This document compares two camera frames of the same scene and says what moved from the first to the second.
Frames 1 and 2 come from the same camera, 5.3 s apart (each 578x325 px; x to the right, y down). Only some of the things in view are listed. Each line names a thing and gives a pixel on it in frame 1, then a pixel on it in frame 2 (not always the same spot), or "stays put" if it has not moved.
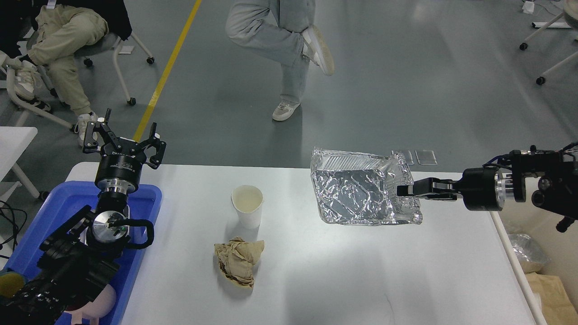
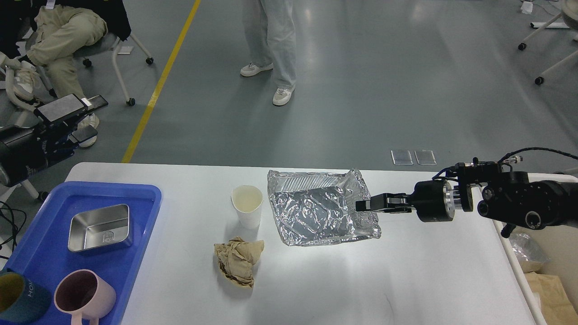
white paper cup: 248,200 stays put
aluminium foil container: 353,188 → 320,207
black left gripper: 118,172 → 56,121
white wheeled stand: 570,13 stays put
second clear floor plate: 425,157 stays put
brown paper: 236,257 stays put
